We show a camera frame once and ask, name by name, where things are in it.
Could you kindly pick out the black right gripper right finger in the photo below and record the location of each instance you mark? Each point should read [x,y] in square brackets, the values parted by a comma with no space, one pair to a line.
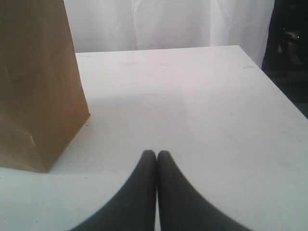
[182,207]

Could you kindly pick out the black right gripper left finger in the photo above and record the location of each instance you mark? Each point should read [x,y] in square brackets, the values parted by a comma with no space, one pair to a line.
[133,207]

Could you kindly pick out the large brown paper shopping bag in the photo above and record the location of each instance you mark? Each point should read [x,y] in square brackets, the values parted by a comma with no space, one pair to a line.
[42,102]

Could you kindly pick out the white backdrop curtain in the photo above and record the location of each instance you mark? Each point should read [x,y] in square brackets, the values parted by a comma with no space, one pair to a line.
[124,25]

